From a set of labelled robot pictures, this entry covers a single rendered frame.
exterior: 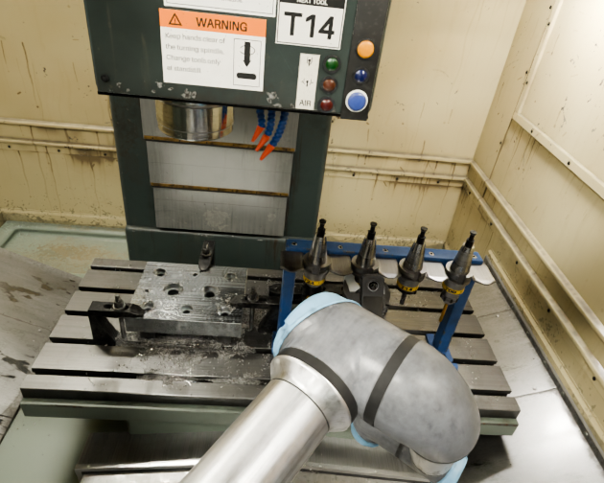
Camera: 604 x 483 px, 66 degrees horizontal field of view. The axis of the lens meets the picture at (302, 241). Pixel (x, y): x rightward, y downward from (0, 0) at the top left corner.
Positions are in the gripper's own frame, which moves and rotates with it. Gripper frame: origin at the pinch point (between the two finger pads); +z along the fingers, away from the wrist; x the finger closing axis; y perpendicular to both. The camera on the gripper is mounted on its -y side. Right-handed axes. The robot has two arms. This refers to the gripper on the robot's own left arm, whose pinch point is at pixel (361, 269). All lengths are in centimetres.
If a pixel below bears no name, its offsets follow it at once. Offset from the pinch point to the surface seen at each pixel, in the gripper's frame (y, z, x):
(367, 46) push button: -51, -8, -9
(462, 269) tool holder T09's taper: -4.4, -3.0, 21.6
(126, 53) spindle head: -46, -7, -45
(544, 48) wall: -36, 71, 61
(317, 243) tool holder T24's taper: -8.4, -2.1, -11.5
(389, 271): -2.2, -2.6, 5.5
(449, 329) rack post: 19.8, 1.4, 27.0
